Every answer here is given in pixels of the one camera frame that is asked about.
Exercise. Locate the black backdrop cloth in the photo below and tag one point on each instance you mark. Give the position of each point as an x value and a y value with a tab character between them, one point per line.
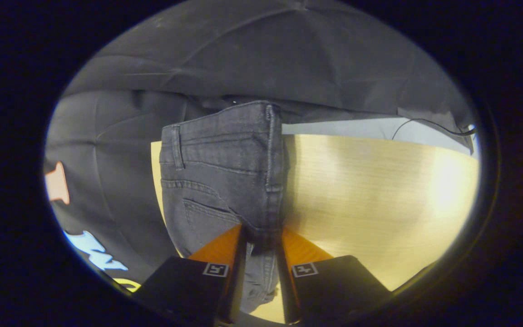
243	54

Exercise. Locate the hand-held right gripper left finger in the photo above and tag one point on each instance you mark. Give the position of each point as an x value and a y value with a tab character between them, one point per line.
184	290

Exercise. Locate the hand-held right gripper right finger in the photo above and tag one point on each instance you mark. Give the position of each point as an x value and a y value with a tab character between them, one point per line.
338	288

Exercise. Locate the dark grey jeans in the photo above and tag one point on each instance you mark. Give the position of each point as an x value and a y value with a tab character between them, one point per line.
225	181

